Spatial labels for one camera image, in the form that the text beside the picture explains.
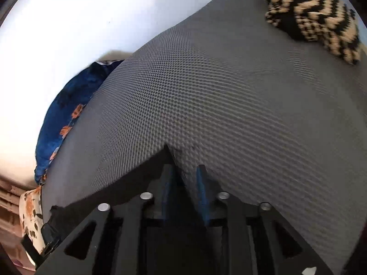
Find black pants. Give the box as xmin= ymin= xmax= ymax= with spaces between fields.
xmin=41 ymin=144 xmax=175 ymax=248

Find cream floral pillow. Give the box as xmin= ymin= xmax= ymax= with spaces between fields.
xmin=19 ymin=186 xmax=45 ymax=254

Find grey mesh mattress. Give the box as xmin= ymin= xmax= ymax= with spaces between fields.
xmin=42 ymin=0 xmax=366 ymax=274

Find blue floral pillow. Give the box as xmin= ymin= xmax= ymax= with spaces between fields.
xmin=34 ymin=60 xmax=122 ymax=185

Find beige black knitted cloth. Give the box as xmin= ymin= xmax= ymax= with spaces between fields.
xmin=265 ymin=0 xmax=362 ymax=65

